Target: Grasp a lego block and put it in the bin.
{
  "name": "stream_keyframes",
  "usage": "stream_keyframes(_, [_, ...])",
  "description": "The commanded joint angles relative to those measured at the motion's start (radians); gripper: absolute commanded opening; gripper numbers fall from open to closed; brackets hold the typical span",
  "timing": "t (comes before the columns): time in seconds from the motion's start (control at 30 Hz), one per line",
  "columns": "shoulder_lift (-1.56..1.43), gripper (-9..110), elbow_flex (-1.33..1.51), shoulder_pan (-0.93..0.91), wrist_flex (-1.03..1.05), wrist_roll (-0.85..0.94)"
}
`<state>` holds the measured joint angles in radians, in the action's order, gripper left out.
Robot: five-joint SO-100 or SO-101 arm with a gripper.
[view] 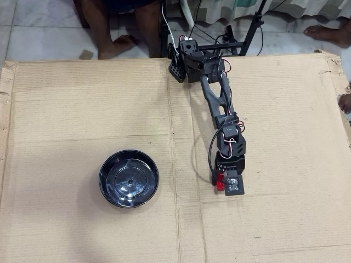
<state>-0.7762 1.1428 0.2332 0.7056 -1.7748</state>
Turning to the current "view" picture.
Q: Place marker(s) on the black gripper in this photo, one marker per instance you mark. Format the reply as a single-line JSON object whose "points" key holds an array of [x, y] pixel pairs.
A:
{"points": [[222, 169]]}

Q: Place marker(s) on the red lego block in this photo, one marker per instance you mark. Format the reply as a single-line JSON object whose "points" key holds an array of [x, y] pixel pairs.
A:
{"points": [[219, 187]]}

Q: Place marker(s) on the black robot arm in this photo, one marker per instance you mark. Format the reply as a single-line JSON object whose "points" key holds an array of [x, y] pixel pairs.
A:
{"points": [[214, 96]]}

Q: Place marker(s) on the black table clamp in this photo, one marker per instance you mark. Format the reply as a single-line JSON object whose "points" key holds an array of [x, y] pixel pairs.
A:
{"points": [[176, 72]]}

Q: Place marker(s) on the black round plastic bowl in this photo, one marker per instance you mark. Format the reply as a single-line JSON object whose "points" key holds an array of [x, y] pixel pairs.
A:
{"points": [[115, 191]]}

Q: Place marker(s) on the bare person foot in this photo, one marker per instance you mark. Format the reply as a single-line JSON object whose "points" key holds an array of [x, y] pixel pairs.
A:
{"points": [[329, 34], [346, 104]]}

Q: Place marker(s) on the black tripod stand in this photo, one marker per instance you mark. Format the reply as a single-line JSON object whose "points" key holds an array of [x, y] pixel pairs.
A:
{"points": [[253, 27]]}

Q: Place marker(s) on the white plastic pipe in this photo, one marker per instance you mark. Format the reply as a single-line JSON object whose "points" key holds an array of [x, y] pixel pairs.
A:
{"points": [[186, 13]]}

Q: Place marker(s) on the large brown cardboard sheet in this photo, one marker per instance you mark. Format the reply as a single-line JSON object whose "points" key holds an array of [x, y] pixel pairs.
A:
{"points": [[82, 109]]}

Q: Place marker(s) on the bare person leg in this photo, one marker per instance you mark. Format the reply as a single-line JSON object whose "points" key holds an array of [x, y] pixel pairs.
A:
{"points": [[148, 27], [98, 27]]}

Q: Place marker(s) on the patterned bed sheet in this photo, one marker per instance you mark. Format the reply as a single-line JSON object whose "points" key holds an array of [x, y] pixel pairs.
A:
{"points": [[288, 8]]}

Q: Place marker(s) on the small cardboard scrap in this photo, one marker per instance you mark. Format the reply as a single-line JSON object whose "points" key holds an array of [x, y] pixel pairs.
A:
{"points": [[86, 54]]}

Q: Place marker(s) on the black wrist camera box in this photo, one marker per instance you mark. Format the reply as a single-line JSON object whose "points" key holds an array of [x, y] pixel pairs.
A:
{"points": [[233, 186]]}

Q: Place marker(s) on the black metal post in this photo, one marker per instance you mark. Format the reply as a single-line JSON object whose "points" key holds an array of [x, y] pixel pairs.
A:
{"points": [[163, 41]]}

